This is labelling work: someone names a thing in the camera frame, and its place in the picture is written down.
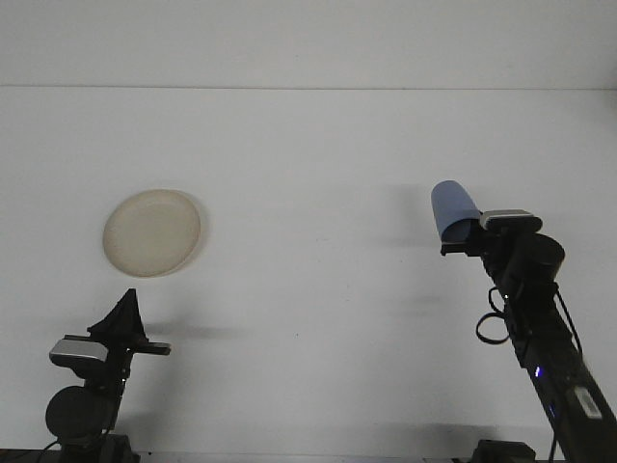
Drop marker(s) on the pale cream round plate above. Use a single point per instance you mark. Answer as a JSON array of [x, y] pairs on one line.
[[152, 234]]

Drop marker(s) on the pale blue cup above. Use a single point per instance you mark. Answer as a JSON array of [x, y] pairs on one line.
[[453, 202]]

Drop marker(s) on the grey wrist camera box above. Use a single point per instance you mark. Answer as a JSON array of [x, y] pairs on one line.
[[511, 222], [77, 351]]

